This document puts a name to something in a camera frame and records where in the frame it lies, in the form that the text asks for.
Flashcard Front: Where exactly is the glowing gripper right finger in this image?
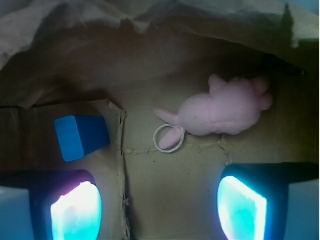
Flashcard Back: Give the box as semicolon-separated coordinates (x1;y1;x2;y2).
217;162;320;240

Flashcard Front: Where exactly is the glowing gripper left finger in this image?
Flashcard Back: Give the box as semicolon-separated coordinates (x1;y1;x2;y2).
0;170;103;240

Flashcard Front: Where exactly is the brown paper bag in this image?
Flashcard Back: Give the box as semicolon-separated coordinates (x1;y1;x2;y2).
0;0;320;240

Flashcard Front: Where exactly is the blue rectangular block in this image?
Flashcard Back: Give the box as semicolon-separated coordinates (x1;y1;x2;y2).
54;115;111;163

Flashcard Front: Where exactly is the pink plush bunny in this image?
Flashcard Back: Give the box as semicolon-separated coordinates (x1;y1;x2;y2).
154;74;273;153

